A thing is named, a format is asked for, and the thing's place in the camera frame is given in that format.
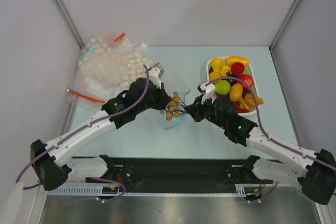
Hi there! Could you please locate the purple cable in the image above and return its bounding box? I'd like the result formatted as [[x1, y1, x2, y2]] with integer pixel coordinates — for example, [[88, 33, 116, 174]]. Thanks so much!
[[15, 63, 150, 190], [204, 77, 336, 172]]

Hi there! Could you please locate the red strawberry toy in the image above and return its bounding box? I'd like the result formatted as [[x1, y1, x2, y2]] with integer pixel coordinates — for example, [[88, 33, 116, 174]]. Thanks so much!
[[231, 62, 245, 76]]

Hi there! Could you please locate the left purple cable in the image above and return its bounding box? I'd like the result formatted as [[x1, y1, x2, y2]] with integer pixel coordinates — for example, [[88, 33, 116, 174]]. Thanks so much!
[[15, 63, 150, 190]]

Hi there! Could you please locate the red apple toy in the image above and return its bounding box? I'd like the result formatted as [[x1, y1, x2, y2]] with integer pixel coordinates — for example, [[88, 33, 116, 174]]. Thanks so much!
[[238, 74, 254, 90]]

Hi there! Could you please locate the green pear toy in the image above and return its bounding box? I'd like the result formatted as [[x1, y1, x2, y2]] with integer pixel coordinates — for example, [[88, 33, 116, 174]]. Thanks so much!
[[214, 80, 231, 95]]

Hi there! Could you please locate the orange toy fruit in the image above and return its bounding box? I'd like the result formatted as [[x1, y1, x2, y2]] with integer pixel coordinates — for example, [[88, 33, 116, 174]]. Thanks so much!
[[209, 71, 221, 81]]

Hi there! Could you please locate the yellow mango toy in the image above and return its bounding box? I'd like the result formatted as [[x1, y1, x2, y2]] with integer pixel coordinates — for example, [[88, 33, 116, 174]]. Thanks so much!
[[225, 56, 249, 66]]

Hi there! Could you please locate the white perforated basket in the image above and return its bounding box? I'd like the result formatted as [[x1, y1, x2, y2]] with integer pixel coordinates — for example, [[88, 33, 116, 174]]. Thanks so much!
[[206, 57, 264, 115]]

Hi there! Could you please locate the pile of spare zip bags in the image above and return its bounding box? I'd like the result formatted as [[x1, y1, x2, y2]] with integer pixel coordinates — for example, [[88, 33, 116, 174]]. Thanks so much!
[[66, 31, 160, 108]]

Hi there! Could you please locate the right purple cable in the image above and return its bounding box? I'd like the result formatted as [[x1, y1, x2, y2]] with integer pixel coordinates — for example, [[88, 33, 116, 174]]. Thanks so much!
[[204, 77, 336, 172]]

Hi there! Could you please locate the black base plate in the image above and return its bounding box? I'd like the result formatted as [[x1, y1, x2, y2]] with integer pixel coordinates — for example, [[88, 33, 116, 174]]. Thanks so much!
[[101, 155, 267, 188]]

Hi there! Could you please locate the clear blue-zipper bag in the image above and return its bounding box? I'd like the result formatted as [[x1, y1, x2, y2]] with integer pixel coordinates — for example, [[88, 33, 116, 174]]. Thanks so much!
[[161, 74, 190, 130]]

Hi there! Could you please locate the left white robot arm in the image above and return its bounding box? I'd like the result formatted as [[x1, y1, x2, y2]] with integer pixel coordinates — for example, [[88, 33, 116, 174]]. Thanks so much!
[[30, 78, 170, 191]]

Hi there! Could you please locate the orange ginger toy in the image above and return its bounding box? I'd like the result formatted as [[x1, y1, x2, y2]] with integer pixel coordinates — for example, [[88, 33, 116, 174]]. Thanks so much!
[[238, 93, 257, 111]]

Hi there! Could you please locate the yellow pear toy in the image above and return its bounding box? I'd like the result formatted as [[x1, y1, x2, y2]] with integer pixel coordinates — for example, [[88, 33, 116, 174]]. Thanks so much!
[[210, 58, 224, 73]]

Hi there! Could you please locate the yellow bell pepper toy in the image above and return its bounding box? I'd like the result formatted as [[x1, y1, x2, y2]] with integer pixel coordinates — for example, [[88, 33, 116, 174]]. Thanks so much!
[[219, 64, 232, 77]]

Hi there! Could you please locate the brown longan bunch toy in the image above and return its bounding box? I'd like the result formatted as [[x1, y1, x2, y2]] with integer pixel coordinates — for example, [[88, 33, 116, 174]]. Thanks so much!
[[163, 92, 187, 121]]

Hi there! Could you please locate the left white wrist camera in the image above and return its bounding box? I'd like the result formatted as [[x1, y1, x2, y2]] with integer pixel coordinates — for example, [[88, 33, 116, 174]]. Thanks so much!
[[145, 65, 164, 89]]

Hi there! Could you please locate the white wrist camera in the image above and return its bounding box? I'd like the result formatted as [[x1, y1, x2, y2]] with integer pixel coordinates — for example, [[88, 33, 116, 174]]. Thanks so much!
[[197, 82, 215, 104], [145, 65, 164, 89]]

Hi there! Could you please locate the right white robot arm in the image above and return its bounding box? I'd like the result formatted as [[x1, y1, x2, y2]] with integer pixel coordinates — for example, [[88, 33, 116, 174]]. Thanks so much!
[[185, 97, 335, 205]]

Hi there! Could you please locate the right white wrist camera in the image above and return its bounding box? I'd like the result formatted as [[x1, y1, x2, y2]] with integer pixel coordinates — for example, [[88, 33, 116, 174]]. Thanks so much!
[[197, 82, 215, 104]]

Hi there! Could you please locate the grey slotted cable duct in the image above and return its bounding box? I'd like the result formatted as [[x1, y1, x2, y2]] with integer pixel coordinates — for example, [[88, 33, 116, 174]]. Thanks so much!
[[49, 182, 261, 197]]

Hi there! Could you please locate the red chili toy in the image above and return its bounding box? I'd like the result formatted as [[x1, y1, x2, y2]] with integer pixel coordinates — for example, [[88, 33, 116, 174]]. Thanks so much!
[[237, 102, 250, 113]]

